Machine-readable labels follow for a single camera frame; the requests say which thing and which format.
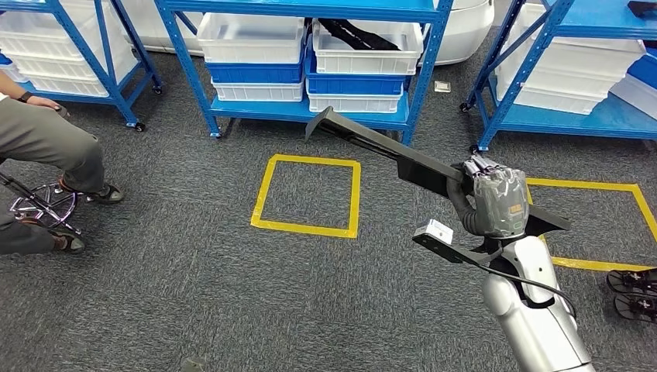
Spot chrome base stool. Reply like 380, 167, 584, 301
0, 171, 83, 237

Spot black plastic panel part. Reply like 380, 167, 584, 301
304, 106, 572, 238

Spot person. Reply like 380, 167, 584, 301
0, 69, 126, 257

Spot black cable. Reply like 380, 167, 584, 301
477, 261, 579, 319

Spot person's hand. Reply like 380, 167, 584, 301
26, 95, 65, 114

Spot yellow floor tape square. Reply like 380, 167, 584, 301
523, 177, 657, 273
250, 153, 362, 239

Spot large white plastic crate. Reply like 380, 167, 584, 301
0, 0, 130, 61
497, 60, 624, 101
22, 71, 112, 98
5, 46, 139, 83
495, 77, 609, 115
505, 2, 647, 78

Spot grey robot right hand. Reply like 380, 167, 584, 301
446, 153, 530, 239

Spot black curved trim part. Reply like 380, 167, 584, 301
318, 18, 401, 51

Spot blue metal shelf rack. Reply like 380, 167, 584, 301
153, 0, 456, 147
459, 0, 657, 154
0, 0, 164, 133

